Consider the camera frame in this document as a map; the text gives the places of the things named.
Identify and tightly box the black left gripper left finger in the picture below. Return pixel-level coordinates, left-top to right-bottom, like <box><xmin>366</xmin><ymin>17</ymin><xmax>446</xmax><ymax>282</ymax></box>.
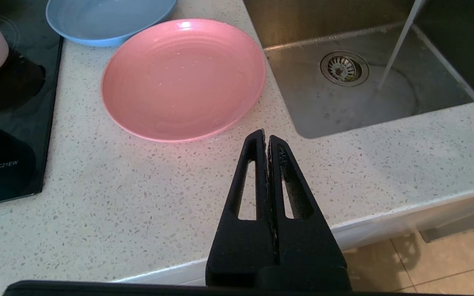
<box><xmin>205</xmin><ymin>129</ymin><xmax>278</xmax><ymax>287</ymax></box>

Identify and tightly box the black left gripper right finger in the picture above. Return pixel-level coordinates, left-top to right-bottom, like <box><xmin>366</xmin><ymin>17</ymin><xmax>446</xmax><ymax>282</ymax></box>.
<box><xmin>268</xmin><ymin>135</ymin><xmax>352</xmax><ymax>289</ymax></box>

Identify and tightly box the pink plate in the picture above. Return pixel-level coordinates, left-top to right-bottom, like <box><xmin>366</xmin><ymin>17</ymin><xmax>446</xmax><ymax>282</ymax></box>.
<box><xmin>101</xmin><ymin>18</ymin><xmax>267</xmax><ymax>143</ymax></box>

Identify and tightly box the blue-grey plate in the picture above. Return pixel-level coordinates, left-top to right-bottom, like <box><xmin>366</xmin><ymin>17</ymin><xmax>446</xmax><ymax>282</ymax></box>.
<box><xmin>46</xmin><ymin>0</ymin><xmax>178</xmax><ymax>47</ymax></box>

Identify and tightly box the stainless steel sink basin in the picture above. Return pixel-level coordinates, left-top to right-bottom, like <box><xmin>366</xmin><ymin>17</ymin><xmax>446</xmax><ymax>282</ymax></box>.
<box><xmin>243</xmin><ymin>0</ymin><xmax>474</xmax><ymax>139</ymax></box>

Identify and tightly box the round metal drain strainer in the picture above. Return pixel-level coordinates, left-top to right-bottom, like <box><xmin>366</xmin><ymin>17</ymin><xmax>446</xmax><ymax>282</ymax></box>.
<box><xmin>320</xmin><ymin>51</ymin><xmax>370</xmax><ymax>87</ymax></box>

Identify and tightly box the black induction cooktop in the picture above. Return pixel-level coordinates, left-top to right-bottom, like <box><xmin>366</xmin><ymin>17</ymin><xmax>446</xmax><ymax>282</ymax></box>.
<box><xmin>0</xmin><ymin>0</ymin><xmax>64</xmax><ymax>209</ymax></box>

